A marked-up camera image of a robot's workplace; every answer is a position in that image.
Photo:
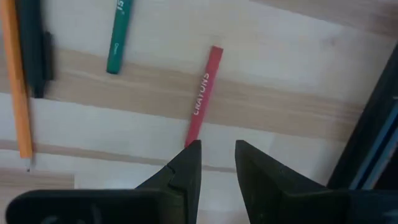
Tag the dark green pen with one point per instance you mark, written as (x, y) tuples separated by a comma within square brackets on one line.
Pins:
[(118, 40)]

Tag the red pen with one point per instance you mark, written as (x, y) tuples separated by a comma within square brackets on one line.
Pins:
[(205, 90)]

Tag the black aluminium rig frame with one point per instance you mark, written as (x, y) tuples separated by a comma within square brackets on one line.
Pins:
[(367, 140)]

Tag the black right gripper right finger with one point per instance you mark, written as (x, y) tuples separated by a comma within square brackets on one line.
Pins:
[(273, 202)]

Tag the black pen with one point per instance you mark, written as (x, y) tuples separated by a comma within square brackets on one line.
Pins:
[(31, 56)]

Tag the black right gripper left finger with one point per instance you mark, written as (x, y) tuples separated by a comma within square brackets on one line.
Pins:
[(174, 199)]

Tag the orange pencil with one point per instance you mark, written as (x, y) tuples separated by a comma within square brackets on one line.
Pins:
[(17, 93)]

